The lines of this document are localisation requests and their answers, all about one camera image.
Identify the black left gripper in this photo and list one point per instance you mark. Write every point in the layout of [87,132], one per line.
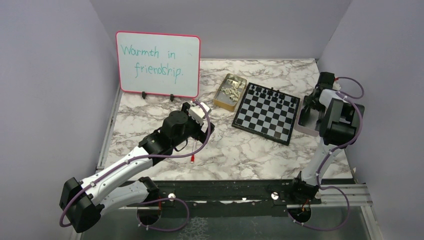
[200,135]

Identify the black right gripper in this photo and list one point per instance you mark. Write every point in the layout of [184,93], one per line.
[308,101]

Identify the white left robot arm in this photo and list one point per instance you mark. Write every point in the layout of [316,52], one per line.
[84,202]

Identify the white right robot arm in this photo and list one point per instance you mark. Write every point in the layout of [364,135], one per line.
[339,123]

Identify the pile of white chess pieces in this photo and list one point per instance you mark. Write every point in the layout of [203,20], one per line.
[232,88]

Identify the white and red marker pen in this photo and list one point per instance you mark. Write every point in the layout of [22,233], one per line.
[194,148]

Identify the pink tin tray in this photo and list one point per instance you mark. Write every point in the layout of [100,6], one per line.
[306,123]

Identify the black and silver chessboard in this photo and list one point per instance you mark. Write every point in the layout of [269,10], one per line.
[272,119]

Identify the gold tin tray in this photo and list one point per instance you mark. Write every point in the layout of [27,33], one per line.
[222,101]

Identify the pink framed whiteboard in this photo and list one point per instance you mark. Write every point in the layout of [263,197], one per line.
[159,63]

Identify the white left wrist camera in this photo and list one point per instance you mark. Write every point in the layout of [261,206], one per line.
[196,113]

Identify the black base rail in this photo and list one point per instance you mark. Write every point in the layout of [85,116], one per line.
[224,198]

